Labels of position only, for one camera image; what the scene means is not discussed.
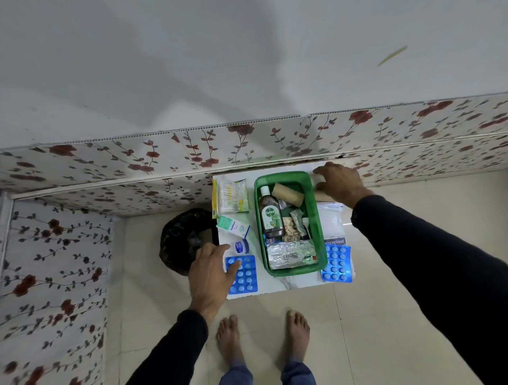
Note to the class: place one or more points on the person's left forearm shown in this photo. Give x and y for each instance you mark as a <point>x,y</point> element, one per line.
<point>174,353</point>

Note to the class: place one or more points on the white table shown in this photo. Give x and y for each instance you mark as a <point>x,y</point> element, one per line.
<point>278,283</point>

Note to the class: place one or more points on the white plaster box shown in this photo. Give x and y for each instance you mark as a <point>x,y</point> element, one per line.
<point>333,222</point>
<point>334,240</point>

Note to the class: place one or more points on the clear plastic packet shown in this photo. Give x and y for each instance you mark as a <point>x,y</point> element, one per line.
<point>298,222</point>

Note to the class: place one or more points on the person's right foot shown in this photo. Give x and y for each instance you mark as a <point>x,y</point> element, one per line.
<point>297,335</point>

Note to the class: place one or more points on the small silver blister pack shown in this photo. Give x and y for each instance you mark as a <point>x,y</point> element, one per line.
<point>283,205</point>

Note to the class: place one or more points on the person's right forearm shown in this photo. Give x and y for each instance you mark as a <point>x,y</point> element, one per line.
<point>436,269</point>

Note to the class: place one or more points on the person's foot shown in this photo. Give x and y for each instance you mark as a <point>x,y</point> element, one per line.
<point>297,335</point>
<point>230,339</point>

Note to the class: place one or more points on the large silver blister pack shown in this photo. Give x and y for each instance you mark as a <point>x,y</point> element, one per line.
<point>291,254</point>

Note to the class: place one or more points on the green plastic basket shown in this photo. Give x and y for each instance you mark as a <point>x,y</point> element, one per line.
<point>317,238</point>

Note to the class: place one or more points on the person's left trouser leg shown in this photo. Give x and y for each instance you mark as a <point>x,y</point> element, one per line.
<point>236,375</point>

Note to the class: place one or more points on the beige bandage roll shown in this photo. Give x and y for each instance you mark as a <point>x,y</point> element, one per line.
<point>322,196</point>
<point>287,194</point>

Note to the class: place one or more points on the blue pill blister pack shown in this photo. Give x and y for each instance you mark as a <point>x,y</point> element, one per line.
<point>246,277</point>
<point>336,263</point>

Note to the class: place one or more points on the person's right trouser leg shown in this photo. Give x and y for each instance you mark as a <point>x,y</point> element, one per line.
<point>298,373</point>

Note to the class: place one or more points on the beige tablet strip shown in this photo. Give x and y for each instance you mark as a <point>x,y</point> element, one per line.
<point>290,235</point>

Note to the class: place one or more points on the black trash bin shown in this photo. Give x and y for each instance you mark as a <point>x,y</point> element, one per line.
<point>178,242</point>

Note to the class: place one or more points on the person's trouser leg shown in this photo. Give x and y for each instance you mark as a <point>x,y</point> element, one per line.
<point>236,375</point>
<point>298,373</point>

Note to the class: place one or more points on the white bandage roll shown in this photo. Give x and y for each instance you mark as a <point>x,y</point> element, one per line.
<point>317,182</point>

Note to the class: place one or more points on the teal white small carton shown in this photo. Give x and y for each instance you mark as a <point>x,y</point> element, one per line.
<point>233,227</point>

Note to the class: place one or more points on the small blue tablet strip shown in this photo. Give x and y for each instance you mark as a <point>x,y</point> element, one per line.
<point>266,240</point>

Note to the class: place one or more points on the yellow cotton swab packet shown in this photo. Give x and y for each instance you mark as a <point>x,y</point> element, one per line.
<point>234,196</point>

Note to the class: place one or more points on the brown antiseptic bottle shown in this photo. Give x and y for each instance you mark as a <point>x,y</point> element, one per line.
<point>270,216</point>

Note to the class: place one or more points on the person's left foot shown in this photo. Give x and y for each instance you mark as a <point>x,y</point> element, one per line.
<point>230,339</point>

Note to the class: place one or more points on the person's left hand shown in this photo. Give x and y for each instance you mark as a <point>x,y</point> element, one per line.
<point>208,277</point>

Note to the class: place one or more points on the person's right hand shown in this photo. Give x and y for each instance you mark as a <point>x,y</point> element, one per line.
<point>343,182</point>

